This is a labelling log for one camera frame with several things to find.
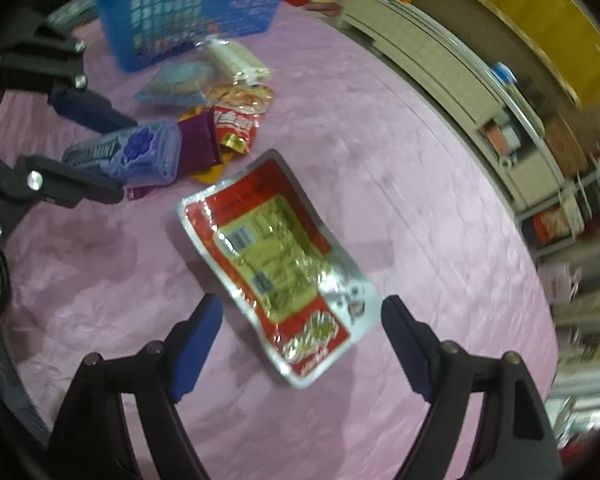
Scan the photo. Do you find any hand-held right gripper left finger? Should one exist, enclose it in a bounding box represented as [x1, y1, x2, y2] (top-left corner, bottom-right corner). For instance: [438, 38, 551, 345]
[47, 293, 225, 480]

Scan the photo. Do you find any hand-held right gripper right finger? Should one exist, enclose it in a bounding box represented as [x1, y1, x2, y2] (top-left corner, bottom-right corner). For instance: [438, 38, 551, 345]
[381, 294, 564, 480]

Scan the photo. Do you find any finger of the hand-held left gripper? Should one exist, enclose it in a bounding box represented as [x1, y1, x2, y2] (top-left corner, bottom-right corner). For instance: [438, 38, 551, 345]
[0, 156, 127, 244]
[0, 24, 139, 134]

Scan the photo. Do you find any purple mint box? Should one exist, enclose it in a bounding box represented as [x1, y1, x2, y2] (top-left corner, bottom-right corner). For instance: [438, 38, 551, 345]
[62, 121, 183, 184]

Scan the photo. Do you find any light blue snack packet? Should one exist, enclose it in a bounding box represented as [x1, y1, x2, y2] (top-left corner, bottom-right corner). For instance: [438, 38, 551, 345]
[132, 60, 216, 108]

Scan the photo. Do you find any red and silver snack pouch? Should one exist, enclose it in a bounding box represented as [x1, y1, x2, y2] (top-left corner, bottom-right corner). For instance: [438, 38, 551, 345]
[176, 149, 383, 390]

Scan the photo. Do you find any purple snack packet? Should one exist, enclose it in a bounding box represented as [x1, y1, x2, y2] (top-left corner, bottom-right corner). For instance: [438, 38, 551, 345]
[177, 110, 226, 201]

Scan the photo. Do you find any orange snack pouch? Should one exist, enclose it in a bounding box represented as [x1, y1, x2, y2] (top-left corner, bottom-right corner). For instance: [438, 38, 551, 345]
[189, 157, 236, 187]

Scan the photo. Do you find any blue plastic basket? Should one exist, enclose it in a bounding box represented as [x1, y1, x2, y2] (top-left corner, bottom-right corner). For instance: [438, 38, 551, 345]
[87, 0, 293, 73]

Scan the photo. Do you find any red snack packet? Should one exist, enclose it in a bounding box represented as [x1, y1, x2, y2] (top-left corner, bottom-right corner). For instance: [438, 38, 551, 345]
[212, 105, 261, 153]

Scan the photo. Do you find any clear pack of white wafers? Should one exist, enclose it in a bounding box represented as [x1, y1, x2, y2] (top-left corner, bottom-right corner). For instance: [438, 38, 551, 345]
[197, 35, 273, 86]

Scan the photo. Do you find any folded grey blanket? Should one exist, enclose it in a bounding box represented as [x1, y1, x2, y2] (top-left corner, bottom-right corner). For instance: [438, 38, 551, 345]
[47, 0, 101, 31]

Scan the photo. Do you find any pink quilted blanket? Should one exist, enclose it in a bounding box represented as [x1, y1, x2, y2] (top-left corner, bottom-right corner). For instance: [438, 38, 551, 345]
[0, 2, 561, 480]

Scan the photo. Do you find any white storage rack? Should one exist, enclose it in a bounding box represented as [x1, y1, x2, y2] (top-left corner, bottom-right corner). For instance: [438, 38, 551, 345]
[517, 160, 600, 261]

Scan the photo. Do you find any cardboard box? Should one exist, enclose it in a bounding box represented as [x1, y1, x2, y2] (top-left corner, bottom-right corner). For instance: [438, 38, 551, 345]
[545, 110, 591, 176]

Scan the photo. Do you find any cream TV cabinet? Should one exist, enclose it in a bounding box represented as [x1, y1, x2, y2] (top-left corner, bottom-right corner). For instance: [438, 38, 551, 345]
[340, 0, 586, 261]

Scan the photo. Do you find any blue tissue box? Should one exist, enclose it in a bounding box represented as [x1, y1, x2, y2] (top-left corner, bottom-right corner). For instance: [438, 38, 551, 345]
[490, 61, 518, 86]

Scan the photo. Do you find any yellow cloth cover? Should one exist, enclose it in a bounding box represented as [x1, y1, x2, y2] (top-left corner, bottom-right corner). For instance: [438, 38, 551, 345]
[442, 0, 600, 111]

